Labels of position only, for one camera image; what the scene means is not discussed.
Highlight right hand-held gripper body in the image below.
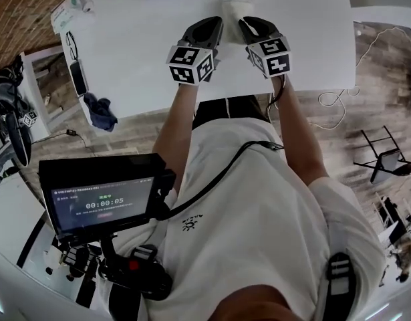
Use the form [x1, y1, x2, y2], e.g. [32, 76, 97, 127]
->
[238, 16, 292, 79]

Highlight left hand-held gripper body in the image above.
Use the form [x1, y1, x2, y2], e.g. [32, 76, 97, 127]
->
[166, 15, 224, 87]

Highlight white cloth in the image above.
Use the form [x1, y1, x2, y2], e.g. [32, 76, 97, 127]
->
[221, 0, 252, 43]

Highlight person's right forearm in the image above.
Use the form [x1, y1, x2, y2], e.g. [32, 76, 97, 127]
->
[270, 75, 329, 183]

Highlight person's left forearm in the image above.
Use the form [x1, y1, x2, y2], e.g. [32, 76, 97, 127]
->
[152, 84, 201, 193]

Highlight crumpled dark blue cloth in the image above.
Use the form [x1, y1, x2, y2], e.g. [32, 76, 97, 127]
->
[83, 92, 118, 132]

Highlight person's black shorts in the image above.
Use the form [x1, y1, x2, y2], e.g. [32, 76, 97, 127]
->
[191, 95, 272, 130]

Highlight black smartphone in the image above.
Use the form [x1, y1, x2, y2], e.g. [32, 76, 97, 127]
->
[70, 60, 89, 97]

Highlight black eyeglasses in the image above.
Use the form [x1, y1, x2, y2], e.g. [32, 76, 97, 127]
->
[65, 31, 79, 60]

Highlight white green tissue pack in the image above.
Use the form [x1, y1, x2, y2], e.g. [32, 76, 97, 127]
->
[50, 0, 94, 35]

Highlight white side table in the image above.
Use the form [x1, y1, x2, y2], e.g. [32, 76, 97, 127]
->
[20, 45, 82, 140]

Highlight black folding chair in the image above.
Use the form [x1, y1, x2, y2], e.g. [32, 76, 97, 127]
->
[353, 125, 411, 185]

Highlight black chest-mounted monitor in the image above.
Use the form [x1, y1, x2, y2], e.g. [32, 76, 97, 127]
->
[37, 152, 176, 240]

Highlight person's white t-shirt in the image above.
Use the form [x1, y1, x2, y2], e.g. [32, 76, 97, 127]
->
[98, 117, 388, 321]

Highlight black equipment pile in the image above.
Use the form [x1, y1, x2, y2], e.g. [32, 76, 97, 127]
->
[0, 57, 34, 167]

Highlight person's face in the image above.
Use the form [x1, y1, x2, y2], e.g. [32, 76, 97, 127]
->
[213, 286, 313, 321]

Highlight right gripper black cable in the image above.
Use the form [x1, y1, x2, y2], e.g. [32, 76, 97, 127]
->
[267, 75, 289, 120]

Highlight long white floor cable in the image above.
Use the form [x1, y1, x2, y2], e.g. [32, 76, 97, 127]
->
[307, 27, 411, 130]

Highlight black cable across shirt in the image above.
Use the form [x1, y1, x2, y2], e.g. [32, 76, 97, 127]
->
[164, 140, 285, 219]

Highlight black monitor mount clamp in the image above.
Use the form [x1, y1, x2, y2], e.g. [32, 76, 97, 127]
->
[63, 235, 174, 300]

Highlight grey black shoulder strap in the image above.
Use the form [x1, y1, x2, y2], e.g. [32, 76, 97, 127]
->
[325, 252, 358, 314]
[98, 279, 149, 321]

